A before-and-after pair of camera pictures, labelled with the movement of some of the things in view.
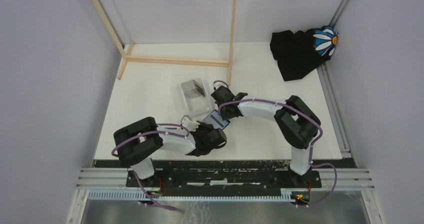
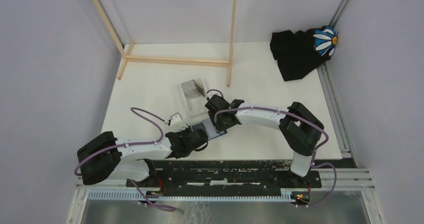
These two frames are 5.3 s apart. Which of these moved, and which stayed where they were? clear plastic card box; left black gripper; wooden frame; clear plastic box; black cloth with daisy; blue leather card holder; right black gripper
Moved: right black gripper; blue leather card holder; left black gripper
Stayed: wooden frame; black cloth with daisy; clear plastic card box; clear plastic box
